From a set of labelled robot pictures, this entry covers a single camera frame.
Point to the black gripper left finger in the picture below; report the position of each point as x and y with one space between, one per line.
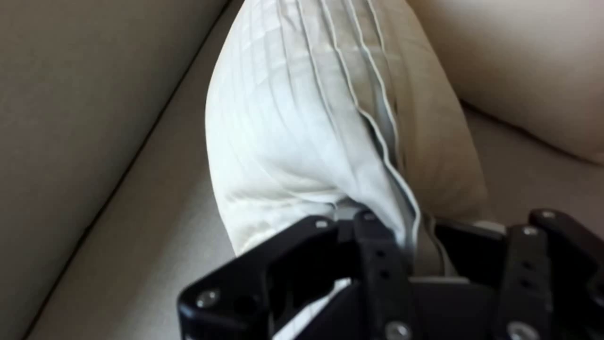
377 249

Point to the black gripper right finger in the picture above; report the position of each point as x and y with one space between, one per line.
474 249

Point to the light grey fabric couch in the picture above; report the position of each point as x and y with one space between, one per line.
105 200

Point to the cream pleated pillow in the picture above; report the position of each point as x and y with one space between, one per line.
328 105
536 64

